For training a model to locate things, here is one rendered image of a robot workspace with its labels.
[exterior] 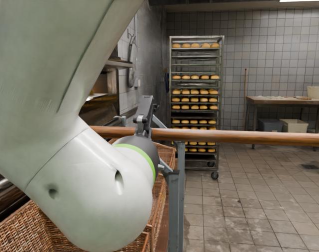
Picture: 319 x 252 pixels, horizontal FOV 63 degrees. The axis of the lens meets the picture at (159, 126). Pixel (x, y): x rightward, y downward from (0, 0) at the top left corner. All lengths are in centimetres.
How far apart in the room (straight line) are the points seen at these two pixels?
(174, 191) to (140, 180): 79
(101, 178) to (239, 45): 547
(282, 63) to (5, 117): 569
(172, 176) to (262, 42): 491
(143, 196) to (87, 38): 17
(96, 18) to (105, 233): 19
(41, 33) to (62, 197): 15
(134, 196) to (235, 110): 545
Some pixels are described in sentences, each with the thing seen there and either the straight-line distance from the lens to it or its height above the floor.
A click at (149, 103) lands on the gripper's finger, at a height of 128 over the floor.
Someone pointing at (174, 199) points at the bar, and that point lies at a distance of 109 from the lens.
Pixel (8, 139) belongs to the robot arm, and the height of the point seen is 128.
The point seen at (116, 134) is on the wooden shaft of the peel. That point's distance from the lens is 65.
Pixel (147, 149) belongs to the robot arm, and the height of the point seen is 122.
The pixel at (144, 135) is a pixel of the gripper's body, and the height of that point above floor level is 123.
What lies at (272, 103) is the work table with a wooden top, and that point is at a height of 85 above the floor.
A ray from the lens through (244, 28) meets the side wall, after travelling 573.
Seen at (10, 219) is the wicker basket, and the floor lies 84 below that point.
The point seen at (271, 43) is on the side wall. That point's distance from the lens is 579.
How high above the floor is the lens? 134
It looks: 11 degrees down
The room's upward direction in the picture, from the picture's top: straight up
